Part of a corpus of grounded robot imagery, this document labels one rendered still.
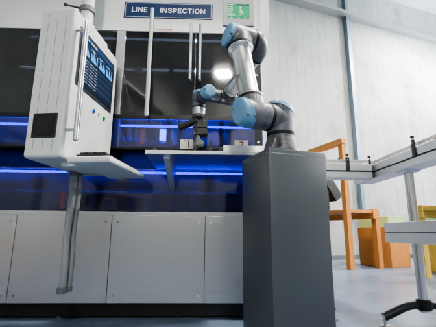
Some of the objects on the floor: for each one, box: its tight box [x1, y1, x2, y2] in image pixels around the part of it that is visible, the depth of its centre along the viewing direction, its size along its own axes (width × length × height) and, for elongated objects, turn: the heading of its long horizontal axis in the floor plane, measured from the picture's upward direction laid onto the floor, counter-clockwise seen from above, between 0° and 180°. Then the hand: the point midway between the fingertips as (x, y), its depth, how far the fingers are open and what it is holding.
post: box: [260, 0, 271, 146], centre depth 209 cm, size 6×6×210 cm
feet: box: [379, 298, 436, 327], centre depth 173 cm, size 8×50×14 cm, turn 94°
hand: (194, 149), depth 183 cm, fingers closed, pressing on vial
